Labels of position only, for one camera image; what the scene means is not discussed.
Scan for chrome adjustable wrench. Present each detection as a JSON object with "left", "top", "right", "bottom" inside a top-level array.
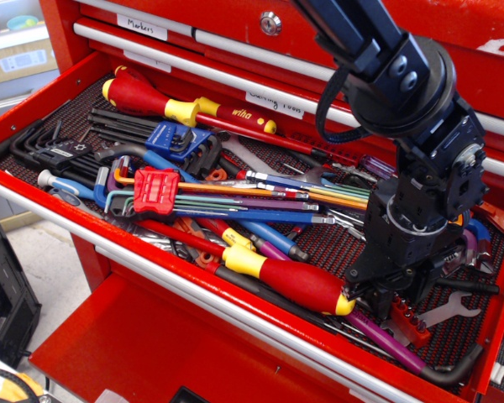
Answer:
[{"left": 327, "top": 208, "right": 467, "bottom": 277}]

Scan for large red yellow screwdriver rear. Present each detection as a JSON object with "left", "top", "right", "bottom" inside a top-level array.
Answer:
[{"left": 102, "top": 65, "right": 202, "bottom": 128}]

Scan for orange object bottom left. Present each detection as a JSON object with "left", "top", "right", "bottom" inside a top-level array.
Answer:
[{"left": 0, "top": 373, "right": 45, "bottom": 402}]

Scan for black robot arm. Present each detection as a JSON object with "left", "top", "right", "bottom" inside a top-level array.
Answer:
[{"left": 295, "top": 1, "right": 487, "bottom": 319}]

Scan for large blue hex key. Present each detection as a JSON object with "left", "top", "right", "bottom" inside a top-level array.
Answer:
[{"left": 94, "top": 142, "right": 310, "bottom": 263}]

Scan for large red yellow screwdriver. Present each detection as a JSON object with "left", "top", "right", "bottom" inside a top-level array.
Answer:
[
  {"left": 102, "top": 65, "right": 202, "bottom": 128},
  {"left": 137, "top": 220, "right": 355, "bottom": 316}
]

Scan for orange flat wrench tool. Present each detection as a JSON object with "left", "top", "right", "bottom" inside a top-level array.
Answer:
[{"left": 472, "top": 201, "right": 504, "bottom": 233}]

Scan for black computer case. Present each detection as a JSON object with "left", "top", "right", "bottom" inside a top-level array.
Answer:
[{"left": 0, "top": 224, "right": 41, "bottom": 368}]

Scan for blue holder black hex keys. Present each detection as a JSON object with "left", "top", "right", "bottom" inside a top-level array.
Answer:
[{"left": 88, "top": 108, "right": 222, "bottom": 177}]

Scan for purple handle screwdriver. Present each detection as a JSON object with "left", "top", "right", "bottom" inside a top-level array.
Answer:
[{"left": 359, "top": 154, "right": 397, "bottom": 180}]

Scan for cardboard box with label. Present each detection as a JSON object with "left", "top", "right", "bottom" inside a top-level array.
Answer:
[{"left": 0, "top": 39, "right": 57, "bottom": 83}]

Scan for black torx key set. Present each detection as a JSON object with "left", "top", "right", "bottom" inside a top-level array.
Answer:
[{"left": 9, "top": 119, "right": 109, "bottom": 189}]

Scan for red wiha screwdriver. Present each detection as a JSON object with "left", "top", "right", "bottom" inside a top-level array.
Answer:
[{"left": 195, "top": 96, "right": 362, "bottom": 165}]

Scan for silver drawer lock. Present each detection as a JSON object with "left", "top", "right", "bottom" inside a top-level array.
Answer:
[{"left": 260, "top": 11, "right": 282, "bottom": 36}]

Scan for black red mesh drawer liner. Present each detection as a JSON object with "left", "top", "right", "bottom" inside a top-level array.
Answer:
[{"left": 0, "top": 74, "right": 504, "bottom": 395}]

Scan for red holder coloured hex keys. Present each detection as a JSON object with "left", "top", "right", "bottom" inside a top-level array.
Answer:
[
  {"left": 246, "top": 170, "right": 466, "bottom": 238},
  {"left": 103, "top": 168, "right": 336, "bottom": 224}
]

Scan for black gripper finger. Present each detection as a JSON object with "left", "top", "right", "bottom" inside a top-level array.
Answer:
[
  {"left": 363, "top": 287, "right": 395, "bottom": 320},
  {"left": 405, "top": 259, "right": 444, "bottom": 304}
]

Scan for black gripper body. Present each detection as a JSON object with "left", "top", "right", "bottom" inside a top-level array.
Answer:
[{"left": 345, "top": 178, "right": 466, "bottom": 301}]

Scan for large purple hex key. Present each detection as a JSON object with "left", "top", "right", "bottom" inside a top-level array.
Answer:
[{"left": 249, "top": 234, "right": 486, "bottom": 386}]

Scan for red holder coloured hex keys right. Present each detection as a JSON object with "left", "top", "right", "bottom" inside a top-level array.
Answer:
[{"left": 246, "top": 170, "right": 466, "bottom": 238}]

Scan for blue white handle screwdriver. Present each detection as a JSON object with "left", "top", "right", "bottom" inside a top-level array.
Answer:
[{"left": 37, "top": 170, "right": 95, "bottom": 201}]

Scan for red holder coloured hex keys left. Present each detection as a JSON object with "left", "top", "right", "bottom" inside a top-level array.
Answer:
[{"left": 103, "top": 168, "right": 336, "bottom": 224}]

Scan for flat silver open wrench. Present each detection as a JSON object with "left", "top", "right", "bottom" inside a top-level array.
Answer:
[{"left": 381, "top": 290, "right": 481, "bottom": 331}]

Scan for large red yellow screwdriver front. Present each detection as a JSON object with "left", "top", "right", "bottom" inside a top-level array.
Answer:
[{"left": 137, "top": 220, "right": 355, "bottom": 316}]

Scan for small black precision screwdriver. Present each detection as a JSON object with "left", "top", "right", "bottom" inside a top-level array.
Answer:
[{"left": 436, "top": 278, "right": 500, "bottom": 295}]

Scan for white cutting tools label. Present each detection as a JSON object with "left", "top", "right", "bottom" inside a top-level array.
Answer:
[{"left": 245, "top": 90, "right": 305, "bottom": 120}]

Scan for open red tool drawer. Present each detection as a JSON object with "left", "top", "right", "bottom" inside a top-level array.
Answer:
[{"left": 0, "top": 53, "right": 504, "bottom": 402}]

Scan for red bit holder with bits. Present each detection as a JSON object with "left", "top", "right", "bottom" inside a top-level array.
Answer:
[{"left": 386, "top": 295, "right": 431, "bottom": 348}]

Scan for white markers label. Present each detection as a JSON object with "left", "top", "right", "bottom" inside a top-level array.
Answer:
[{"left": 116, "top": 13, "right": 168, "bottom": 41}]

